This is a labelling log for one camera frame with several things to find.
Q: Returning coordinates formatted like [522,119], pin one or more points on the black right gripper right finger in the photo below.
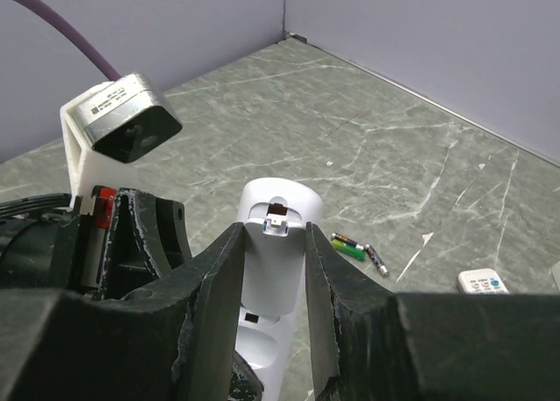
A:
[368,343]

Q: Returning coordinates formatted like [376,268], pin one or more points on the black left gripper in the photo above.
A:
[128,240]

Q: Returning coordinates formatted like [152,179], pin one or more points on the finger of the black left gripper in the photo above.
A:
[244,383]

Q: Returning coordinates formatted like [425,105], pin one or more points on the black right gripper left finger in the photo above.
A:
[172,339]

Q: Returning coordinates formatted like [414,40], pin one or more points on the white remote with orange button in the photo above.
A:
[274,213]

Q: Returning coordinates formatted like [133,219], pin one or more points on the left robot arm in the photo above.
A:
[102,299]

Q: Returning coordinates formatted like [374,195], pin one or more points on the white remote with coloured buttons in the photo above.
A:
[481,281]

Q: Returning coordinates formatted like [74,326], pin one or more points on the dark grey battery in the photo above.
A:
[376,259]

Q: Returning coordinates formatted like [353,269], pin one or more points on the green yellow battery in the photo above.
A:
[349,250]

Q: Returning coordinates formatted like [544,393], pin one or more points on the black orange battery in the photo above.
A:
[347,241]

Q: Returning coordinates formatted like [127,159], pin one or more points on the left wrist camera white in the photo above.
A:
[108,128]

